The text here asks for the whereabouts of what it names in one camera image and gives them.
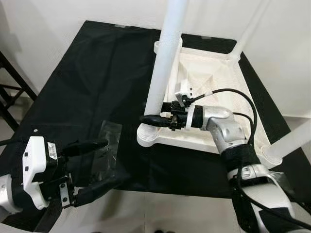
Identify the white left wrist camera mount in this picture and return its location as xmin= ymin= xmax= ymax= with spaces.
xmin=22 ymin=136 xmax=62 ymax=211

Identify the black tablecloth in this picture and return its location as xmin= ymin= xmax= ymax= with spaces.
xmin=0 ymin=20 xmax=311 ymax=232

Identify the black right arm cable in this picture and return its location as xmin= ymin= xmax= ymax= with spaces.
xmin=192 ymin=88 xmax=311 ymax=230

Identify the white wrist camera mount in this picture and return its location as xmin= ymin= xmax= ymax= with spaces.
xmin=174 ymin=80 xmax=203 ymax=131
xmin=22 ymin=136 xmax=62 ymax=211

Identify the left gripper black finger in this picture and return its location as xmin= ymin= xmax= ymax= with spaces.
xmin=73 ymin=173 xmax=130 ymax=208
xmin=61 ymin=139 xmax=109 ymax=157

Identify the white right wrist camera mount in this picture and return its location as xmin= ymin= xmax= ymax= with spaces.
xmin=174 ymin=80 xmax=203 ymax=131

